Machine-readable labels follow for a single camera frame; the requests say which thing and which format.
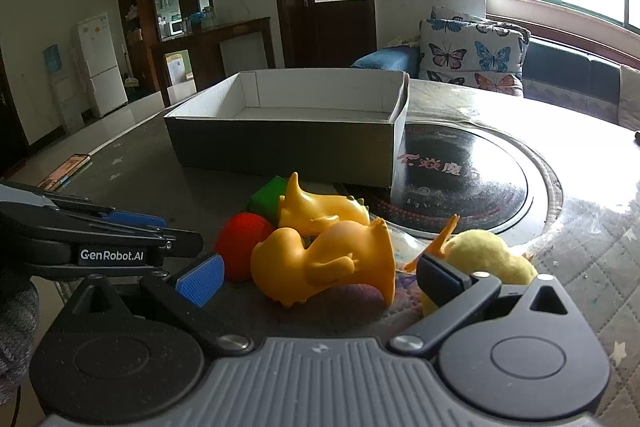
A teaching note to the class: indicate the red ball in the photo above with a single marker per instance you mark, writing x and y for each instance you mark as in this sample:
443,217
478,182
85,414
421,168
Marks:
240,242

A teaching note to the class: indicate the white refrigerator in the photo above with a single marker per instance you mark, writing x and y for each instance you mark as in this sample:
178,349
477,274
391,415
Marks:
102,67

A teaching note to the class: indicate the person's left hand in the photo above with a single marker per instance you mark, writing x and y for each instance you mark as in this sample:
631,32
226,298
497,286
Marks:
15,327

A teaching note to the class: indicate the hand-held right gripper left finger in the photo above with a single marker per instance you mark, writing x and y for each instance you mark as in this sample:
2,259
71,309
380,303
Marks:
202,281

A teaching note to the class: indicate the butterfly print pillow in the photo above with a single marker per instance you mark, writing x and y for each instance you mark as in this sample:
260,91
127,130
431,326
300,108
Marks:
450,13
465,57

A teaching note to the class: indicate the water dispenser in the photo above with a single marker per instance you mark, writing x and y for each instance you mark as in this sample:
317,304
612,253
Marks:
65,97

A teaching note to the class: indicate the white cardboard carton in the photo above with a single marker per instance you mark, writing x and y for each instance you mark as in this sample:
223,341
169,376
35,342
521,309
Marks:
180,92

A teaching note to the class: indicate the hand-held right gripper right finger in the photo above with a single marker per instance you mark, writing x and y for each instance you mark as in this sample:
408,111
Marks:
440,279

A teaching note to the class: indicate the white board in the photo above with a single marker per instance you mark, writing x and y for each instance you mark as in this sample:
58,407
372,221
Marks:
242,52

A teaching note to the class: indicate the white microwave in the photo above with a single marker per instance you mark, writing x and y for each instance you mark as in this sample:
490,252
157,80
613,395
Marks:
176,28

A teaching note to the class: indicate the purple ball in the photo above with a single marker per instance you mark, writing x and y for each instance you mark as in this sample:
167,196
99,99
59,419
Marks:
357,296

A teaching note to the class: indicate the yellow dinosaur toy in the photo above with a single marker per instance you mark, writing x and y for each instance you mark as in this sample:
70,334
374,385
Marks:
320,257
320,207

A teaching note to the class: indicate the dark wooden cabinet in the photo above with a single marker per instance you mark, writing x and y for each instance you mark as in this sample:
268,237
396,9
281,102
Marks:
210,47

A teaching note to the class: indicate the smartphone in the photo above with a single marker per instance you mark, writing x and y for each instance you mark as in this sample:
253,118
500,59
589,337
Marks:
65,172

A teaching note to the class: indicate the pale broom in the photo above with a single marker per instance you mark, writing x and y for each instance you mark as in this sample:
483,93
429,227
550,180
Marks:
131,79

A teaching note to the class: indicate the green block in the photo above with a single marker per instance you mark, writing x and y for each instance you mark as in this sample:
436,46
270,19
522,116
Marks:
265,202

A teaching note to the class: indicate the black round cooktop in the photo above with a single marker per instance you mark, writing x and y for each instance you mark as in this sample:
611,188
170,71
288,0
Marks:
475,192

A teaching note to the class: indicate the white storage box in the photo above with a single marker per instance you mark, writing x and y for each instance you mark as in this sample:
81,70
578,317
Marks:
177,67

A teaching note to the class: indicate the dark sofa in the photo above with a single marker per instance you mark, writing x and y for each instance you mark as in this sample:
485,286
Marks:
560,67

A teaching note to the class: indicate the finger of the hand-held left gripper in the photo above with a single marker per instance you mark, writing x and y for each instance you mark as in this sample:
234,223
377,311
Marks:
185,243
137,219

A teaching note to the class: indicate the blue cushion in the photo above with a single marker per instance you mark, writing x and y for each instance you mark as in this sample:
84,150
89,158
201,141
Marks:
385,59

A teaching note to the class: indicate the grey cardboard box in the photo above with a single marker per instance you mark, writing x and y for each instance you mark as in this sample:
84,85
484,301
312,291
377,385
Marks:
280,147

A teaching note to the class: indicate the yellow plush chick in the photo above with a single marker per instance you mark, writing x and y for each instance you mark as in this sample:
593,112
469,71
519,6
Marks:
480,252

